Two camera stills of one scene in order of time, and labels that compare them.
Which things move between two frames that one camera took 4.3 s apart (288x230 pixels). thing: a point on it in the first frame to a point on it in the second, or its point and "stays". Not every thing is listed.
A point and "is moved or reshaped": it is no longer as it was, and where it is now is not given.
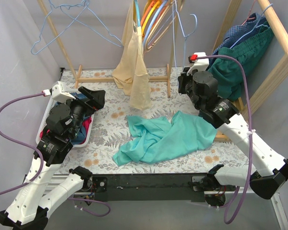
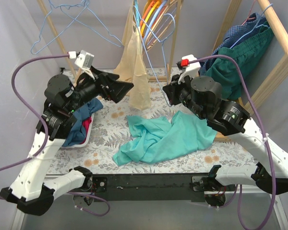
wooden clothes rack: [78, 77] stays
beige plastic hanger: [148, 47] is moved or reshaped
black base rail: [167, 187] stays
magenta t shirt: [86, 123] stays
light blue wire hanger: [121, 45] stays
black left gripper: [87, 102] to [104, 85]
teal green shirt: [156, 139] stays
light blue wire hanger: [185, 36] to [162, 40]
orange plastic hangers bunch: [157, 18] stays
